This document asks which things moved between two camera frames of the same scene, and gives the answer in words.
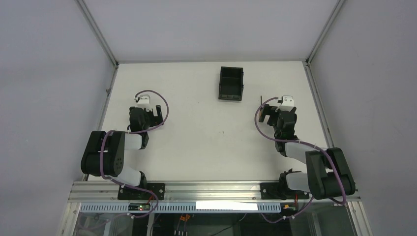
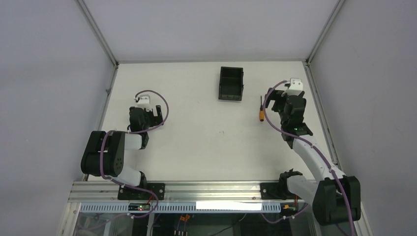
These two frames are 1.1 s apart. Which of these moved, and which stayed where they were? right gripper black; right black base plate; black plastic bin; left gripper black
Moved: right gripper black
Stayed: left gripper black; black plastic bin; right black base plate
